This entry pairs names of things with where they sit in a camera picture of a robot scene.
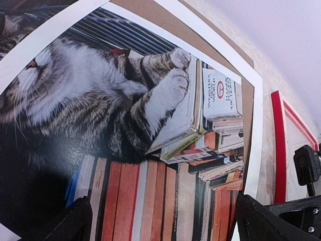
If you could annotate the red wooden picture frame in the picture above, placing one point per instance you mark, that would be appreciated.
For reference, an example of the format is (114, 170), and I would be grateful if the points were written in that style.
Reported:
(282, 109)

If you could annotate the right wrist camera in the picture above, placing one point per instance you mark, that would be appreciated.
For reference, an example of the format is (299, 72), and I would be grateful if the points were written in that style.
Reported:
(307, 165)

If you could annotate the cat and books photo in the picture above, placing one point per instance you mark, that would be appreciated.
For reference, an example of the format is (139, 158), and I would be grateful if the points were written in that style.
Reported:
(104, 90)

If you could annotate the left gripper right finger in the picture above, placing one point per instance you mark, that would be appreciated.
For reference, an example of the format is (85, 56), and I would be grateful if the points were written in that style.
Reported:
(256, 222)

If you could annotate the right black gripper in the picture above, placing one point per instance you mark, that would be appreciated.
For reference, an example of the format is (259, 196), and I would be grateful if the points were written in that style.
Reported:
(302, 213)

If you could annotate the white photo mat board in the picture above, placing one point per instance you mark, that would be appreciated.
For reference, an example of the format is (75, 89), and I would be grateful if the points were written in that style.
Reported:
(257, 127)

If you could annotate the brown backing board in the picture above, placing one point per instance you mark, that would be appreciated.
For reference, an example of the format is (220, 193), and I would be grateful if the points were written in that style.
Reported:
(207, 41)

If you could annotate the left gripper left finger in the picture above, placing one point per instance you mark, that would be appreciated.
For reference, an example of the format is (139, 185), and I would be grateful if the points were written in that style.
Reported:
(73, 223)

